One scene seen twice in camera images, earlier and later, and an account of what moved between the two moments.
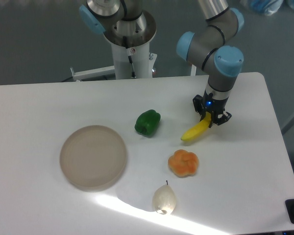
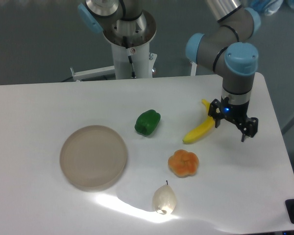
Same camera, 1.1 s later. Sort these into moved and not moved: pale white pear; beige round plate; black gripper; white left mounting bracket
Moved: black gripper
Not moved: beige round plate; white left mounting bracket; pale white pear
